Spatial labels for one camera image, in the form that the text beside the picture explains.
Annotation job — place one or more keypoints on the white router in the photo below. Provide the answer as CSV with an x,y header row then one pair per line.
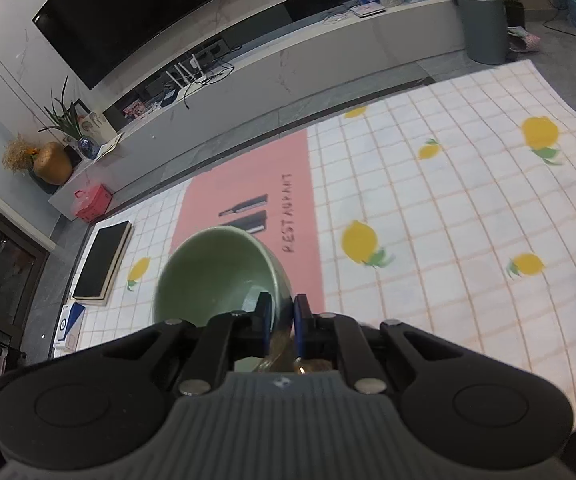
x,y
185,72

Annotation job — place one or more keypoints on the dried yellow flowers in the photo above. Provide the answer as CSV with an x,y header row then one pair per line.
x,y
18,152

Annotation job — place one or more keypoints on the small black picture frame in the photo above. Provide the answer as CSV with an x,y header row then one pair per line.
x,y
80,106

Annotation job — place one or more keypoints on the black book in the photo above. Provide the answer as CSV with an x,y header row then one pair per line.
x,y
100,260

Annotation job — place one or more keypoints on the loose papers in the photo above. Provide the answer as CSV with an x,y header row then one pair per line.
x,y
109,146

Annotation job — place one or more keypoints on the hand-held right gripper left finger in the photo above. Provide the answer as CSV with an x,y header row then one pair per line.
x,y
264,317

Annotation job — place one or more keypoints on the black wall television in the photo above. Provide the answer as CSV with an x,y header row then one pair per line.
x,y
138,10

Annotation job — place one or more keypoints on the floral bag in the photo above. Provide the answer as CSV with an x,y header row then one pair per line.
x,y
524,40

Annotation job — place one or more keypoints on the pink plastic basket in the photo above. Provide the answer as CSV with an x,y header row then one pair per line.
x,y
93,202

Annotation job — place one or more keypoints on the blue glass vase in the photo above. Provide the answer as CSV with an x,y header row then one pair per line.
x,y
88,147

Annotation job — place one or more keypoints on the gold vase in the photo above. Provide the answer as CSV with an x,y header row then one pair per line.
x,y
53,162

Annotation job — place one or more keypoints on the pink placemat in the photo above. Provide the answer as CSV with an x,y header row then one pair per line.
x,y
208,205

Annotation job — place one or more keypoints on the small black box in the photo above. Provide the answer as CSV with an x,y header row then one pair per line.
x,y
168,97

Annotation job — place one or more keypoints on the elephant picture card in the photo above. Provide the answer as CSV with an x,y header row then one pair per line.
x,y
98,125

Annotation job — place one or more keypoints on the green ceramic bowl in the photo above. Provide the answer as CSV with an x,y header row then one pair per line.
x,y
208,275

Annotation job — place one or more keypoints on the grey power strip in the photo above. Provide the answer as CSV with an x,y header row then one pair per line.
x,y
210,50

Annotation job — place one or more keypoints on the white marble tv console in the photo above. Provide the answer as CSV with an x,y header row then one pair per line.
x,y
318,55

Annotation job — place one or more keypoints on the green leafy plant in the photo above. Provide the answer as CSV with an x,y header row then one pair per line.
x,y
63,115

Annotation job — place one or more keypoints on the pink photo card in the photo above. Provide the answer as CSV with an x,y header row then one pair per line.
x,y
134,109

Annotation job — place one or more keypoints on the grey trash bin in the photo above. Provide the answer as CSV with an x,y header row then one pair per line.
x,y
480,25

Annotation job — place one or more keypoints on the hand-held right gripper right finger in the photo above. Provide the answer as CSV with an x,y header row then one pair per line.
x,y
300,320

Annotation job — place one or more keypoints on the white and blue box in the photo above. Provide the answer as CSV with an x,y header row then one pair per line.
x,y
70,325

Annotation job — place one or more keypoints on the white tablet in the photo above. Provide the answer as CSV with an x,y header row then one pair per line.
x,y
368,10

